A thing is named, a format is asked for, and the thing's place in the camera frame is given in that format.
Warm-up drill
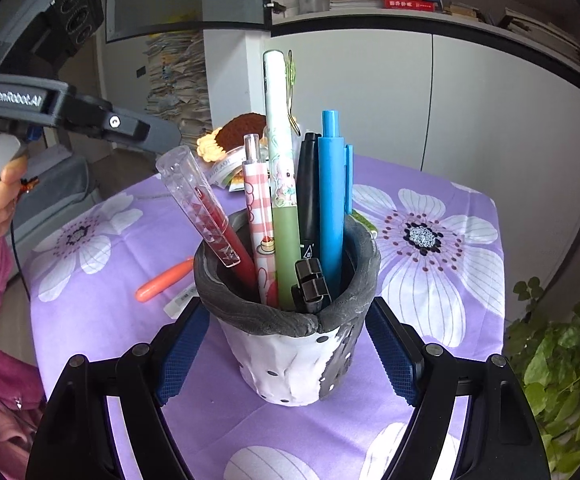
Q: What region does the grey fabric seat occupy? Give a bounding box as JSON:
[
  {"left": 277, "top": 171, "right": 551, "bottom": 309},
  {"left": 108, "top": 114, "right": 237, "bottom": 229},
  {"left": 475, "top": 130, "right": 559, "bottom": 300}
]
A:
[{"left": 14, "top": 152, "right": 105, "bottom": 241}]

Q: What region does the black pen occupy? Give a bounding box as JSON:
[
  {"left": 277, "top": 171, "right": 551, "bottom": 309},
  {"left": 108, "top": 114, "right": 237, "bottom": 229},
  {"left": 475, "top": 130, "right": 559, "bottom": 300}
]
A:
[{"left": 297, "top": 132, "right": 323, "bottom": 266}]

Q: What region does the white bookcase cabinet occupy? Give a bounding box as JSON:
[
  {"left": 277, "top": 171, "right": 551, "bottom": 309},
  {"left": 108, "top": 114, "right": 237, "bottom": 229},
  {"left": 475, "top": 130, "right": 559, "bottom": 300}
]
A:
[{"left": 200, "top": 0, "right": 580, "bottom": 201}]

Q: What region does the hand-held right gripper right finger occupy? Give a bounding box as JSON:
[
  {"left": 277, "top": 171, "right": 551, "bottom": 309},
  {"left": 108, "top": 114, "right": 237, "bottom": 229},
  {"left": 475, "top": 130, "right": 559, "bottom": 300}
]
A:
[{"left": 366, "top": 296, "right": 553, "bottom": 480}]

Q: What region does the crochet sunflower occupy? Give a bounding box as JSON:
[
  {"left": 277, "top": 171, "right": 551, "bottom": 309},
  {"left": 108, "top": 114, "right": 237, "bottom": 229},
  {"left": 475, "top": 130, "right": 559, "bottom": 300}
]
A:
[{"left": 196, "top": 113, "right": 271, "bottom": 162}]

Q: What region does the orange pen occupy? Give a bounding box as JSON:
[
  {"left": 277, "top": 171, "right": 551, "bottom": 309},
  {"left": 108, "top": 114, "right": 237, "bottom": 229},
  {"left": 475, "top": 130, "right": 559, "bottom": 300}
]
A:
[{"left": 136, "top": 256, "right": 196, "bottom": 303}]

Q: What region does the green potted plant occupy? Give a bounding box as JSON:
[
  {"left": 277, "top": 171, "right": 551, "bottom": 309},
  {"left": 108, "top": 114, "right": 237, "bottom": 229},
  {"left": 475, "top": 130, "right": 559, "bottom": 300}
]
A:
[{"left": 505, "top": 272, "right": 580, "bottom": 480}]

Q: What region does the thick red book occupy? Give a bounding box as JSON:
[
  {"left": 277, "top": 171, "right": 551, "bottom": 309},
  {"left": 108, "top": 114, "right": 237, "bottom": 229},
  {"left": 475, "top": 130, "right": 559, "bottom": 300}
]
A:
[{"left": 384, "top": 0, "right": 443, "bottom": 12}]

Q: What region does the red pen with clear grip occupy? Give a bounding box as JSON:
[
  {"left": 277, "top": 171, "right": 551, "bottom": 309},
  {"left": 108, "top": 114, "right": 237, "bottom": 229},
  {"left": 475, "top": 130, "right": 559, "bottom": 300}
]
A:
[{"left": 156, "top": 146, "right": 260, "bottom": 293}]

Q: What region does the pink checked pen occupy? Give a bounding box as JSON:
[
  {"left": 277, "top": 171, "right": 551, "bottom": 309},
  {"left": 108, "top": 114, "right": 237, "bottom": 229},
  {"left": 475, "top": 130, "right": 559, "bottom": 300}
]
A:
[{"left": 242, "top": 133, "right": 280, "bottom": 308}]

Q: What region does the person's pink garment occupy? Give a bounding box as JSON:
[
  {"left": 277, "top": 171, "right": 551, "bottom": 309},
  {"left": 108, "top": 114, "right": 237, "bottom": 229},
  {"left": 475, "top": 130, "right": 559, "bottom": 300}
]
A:
[{"left": 0, "top": 330, "right": 48, "bottom": 480}]

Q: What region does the green and white printed pen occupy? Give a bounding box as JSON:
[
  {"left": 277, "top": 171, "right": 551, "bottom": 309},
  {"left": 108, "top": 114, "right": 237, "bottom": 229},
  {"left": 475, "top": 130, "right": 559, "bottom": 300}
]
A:
[{"left": 262, "top": 50, "right": 303, "bottom": 311}]

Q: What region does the blue pen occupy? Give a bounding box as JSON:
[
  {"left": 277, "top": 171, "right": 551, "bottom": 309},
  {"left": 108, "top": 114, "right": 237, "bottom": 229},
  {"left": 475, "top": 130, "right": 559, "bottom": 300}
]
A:
[{"left": 318, "top": 110, "right": 355, "bottom": 301}]

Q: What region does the grey and white pen holder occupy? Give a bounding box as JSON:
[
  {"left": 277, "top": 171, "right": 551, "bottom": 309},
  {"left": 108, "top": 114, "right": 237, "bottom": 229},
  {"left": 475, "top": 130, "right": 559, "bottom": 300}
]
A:
[{"left": 193, "top": 208, "right": 382, "bottom": 407}]

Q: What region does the tall stack of papers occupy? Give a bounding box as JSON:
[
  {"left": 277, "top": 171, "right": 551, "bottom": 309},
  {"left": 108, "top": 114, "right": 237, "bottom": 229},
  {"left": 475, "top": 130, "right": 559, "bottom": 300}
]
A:
[{"left": 145, "top": 30, "right": 216, "bottom": 136}]

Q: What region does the black cable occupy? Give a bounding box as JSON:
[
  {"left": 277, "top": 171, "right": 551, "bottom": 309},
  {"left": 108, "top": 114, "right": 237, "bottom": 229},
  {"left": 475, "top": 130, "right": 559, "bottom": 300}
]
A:
[{"left": 10, "top": 175, "right": 38, "bottom": 286}]

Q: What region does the purple floral tablecloth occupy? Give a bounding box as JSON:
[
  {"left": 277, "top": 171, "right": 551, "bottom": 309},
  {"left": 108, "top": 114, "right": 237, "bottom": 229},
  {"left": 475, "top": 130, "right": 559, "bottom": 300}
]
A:
[{"left": 22, "top": 152, "right": 508, "bottom": 480}]

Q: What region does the small pile of books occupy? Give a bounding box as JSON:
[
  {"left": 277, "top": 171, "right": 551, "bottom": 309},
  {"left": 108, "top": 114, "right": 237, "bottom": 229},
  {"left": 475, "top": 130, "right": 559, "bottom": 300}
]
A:
[{"left": 442, "top": 2, "right": 496, "bottom": 25}]

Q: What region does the white eraser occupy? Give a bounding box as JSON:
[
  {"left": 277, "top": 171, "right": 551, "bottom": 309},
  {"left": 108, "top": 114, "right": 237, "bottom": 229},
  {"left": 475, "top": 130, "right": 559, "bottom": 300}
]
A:
[{"left": 166, "top": 291, "right": 198, "bottom": 318}]

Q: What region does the green crochet leaf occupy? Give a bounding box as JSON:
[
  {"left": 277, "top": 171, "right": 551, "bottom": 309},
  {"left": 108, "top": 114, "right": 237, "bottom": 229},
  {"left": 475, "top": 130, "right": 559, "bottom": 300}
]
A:
[{"left": 354, "top": 211, "right": 378, "bottom": 237}]

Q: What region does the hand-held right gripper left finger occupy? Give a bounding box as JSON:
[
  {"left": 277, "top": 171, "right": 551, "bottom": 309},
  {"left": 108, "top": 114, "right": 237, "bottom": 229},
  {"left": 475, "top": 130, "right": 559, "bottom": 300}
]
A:
[{"left": 25, "top": 301, "right": 212, "bottom": 480}]

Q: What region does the black and red utility knife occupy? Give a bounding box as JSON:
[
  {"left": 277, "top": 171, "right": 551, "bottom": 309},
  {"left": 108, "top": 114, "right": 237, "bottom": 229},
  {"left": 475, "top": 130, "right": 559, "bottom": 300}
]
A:
[{"left": 290, "top": 258, "right": 332, "bottom": 313}]

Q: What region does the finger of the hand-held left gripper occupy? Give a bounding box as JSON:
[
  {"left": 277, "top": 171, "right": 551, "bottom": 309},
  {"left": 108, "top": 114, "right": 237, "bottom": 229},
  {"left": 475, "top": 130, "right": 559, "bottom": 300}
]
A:
[{"left": 62, "top": 94, "right": 183, "bottom": 157}]

